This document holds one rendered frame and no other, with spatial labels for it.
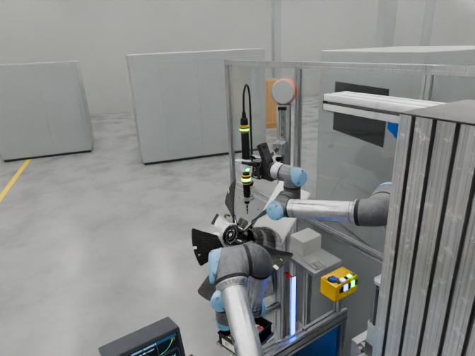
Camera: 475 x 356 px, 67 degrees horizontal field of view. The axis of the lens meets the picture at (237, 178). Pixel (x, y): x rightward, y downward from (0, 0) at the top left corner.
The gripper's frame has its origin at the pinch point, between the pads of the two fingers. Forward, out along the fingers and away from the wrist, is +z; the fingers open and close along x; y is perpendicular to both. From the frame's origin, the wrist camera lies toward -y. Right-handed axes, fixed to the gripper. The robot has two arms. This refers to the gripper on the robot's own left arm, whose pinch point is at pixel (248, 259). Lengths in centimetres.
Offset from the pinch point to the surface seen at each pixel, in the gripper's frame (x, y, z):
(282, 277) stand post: 39, -3, 42
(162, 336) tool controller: -8, 10, -63
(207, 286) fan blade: 16.3, 24.3, -2.7
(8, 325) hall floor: 92, 236, 20
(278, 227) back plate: 1.7, -6.2, 37.5
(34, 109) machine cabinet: -57, 601, 428
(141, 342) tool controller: -9, 15, -68
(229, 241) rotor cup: -3.0, 13.9, 10.8
